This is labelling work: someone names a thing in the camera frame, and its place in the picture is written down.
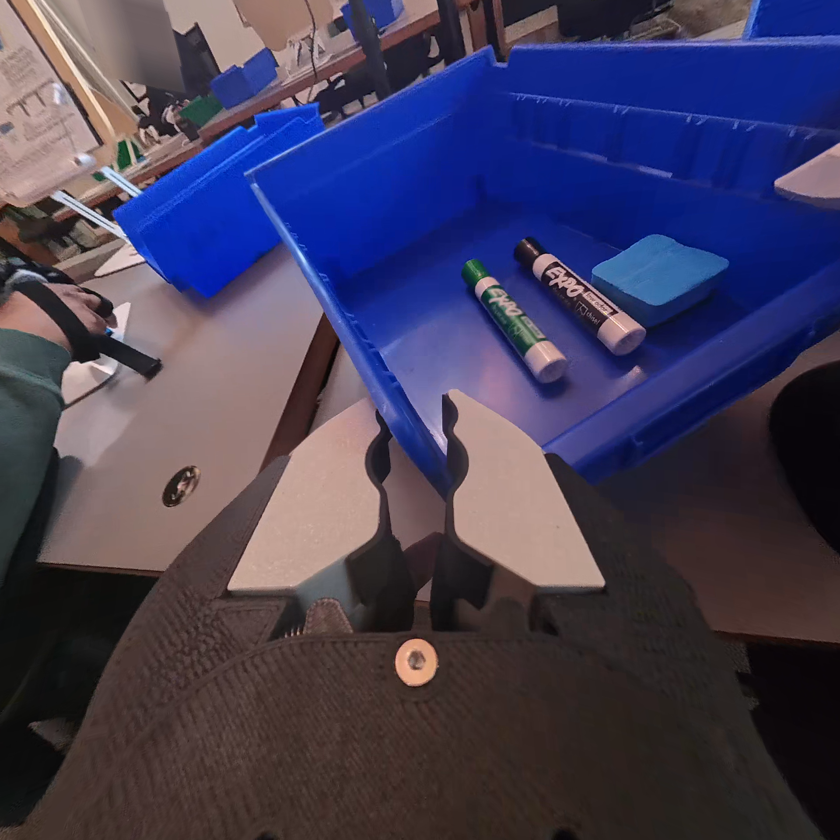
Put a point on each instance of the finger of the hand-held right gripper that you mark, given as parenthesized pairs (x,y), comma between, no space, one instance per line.
(817,184)

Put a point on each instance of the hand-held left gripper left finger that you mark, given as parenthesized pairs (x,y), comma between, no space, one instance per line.
(315,518)

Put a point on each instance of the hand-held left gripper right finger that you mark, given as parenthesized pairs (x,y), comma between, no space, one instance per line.
(525,525)

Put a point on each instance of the blue whiteboard eraser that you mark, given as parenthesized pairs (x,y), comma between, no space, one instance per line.
(656,279)

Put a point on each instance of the green dry erase marker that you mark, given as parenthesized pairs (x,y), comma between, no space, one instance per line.
(512,321)

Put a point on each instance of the black dry erase marker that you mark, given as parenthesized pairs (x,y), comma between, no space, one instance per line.
(577,295)

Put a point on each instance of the metal table grommet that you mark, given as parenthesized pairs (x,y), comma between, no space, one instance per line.
(180,485)

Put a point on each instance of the black textured cushion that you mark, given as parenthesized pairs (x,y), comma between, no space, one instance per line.
(810,459)

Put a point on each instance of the green plastic bin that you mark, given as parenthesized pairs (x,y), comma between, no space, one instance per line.
(200,111)

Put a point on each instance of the small blue plastic bin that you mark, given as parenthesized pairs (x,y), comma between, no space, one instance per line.
(377,13)
(246,79)

